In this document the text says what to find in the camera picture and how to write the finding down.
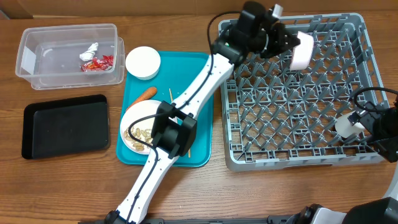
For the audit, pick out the white plate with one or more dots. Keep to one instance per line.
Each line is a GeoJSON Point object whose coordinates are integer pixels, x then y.
{"type": "Point", "coordinates": [138, 111]}

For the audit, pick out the clear plastic bin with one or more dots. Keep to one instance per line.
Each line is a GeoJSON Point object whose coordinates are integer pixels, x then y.
{"type": "Point", "coordinates": [49, 57]}

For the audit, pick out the red snack wrapper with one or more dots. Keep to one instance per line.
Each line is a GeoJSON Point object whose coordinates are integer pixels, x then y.
{"type": "Point", "coordinates": [96, 65]}

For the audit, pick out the peanut pile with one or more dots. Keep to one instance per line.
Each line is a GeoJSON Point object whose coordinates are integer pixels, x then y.
{"type": "Point", "coordinates": [141, 134]}

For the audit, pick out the grey dishwasher rack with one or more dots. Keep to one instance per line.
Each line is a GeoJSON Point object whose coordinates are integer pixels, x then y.
{"type": "Point", "coordinates": [274, 118]}

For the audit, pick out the teal serving tray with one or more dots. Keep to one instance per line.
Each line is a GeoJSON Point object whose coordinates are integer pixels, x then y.
{"type": "Point", "coordinates": [177, 71]}

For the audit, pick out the white cup in rack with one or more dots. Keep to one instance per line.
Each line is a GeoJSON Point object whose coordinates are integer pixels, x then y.
{"type": "Point", "coordinates": [344, 127]}

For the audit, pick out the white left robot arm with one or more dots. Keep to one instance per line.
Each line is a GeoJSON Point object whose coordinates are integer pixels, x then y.
{"type": "Point", "coordinates": [259, 31]}

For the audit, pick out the pink bowl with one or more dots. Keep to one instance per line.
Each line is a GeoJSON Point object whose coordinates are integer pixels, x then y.
{"type": "Point", "coordinates": [302, 54]}

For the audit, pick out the black base bar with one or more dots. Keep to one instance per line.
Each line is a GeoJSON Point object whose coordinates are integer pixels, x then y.
{"type": "Point", "coordinates": [272, 219]}

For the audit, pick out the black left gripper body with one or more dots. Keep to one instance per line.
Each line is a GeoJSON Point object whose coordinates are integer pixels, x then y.
{"type": "Point", "coordinates": [265, 43]}

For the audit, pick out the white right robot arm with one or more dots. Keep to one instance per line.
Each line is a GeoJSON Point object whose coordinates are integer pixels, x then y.
{"type": "Point", "coordinates": [382, 210]}

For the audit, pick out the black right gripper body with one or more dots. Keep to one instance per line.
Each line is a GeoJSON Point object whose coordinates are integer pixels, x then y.
{"type": "Point", "coordinates": [384, 129]}

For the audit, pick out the orange carrot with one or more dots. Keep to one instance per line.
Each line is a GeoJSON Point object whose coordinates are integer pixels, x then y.
{"type": "Point", "coordinates": [146, 95]}

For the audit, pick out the black plastic tray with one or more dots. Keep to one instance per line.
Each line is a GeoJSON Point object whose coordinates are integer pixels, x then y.
{"type": "Point", "coordinates": [67, 126]}

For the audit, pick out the left wooden chopstick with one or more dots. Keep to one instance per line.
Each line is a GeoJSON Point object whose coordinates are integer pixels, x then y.
{"type": "Point", "coordinates": [171, 97]}

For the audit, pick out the white bowl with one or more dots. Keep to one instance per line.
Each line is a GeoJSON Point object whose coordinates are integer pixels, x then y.
{"type": "Point", "coordinates": [143, 62]}

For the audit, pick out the white tissue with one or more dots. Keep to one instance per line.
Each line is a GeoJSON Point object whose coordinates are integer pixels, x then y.
{"type": "Point", "coordinates": [90, 53]}

